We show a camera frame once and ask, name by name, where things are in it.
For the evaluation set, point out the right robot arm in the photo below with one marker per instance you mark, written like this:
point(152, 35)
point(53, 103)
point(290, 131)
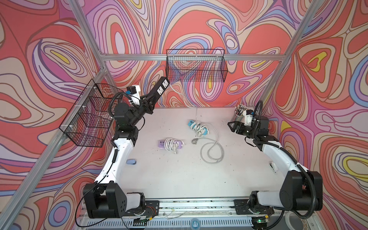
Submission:
point(302, 190)

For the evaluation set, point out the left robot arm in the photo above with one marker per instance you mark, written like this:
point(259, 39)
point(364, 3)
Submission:
point(104, 198)

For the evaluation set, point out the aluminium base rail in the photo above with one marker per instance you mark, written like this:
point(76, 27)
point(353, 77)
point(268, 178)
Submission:
point(201, 214)

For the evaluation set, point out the black wire basket back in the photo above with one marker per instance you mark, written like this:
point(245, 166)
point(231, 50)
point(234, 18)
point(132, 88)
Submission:
point(196, 65)

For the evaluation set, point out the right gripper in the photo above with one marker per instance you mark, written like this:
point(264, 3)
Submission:
point(239, 124)

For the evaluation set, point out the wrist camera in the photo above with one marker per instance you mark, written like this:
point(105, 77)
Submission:
point(248, 117)
point(134, 92)

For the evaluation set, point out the black wire basket left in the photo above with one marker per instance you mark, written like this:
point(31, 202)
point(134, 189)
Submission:
point(88, 122)

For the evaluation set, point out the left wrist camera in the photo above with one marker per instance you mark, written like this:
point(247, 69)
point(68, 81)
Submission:
point(134, 92)

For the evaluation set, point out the black wire basket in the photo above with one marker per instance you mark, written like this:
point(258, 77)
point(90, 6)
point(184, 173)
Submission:
point(88, 122)
point(196, 65)

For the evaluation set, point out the blue power strip with cord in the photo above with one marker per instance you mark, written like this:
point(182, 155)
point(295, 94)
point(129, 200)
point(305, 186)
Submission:
point(199, 128)

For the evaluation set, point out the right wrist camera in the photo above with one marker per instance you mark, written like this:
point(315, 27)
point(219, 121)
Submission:
point(248, 117)

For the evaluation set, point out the black power strip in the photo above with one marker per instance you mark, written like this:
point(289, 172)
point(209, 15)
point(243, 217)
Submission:
point(161, 85)

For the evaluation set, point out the metal cup of pens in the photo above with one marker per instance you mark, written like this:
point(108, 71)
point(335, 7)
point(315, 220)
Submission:
point(242, 108)

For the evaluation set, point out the small blue object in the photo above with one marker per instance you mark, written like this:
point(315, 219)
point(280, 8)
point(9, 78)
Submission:
point(131, 162)

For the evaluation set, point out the purple power strip with cord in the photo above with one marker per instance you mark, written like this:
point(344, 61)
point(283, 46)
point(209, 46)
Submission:
point(171, 144)

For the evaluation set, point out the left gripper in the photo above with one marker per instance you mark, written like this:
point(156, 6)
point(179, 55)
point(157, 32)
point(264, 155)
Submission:
point(145, 106)

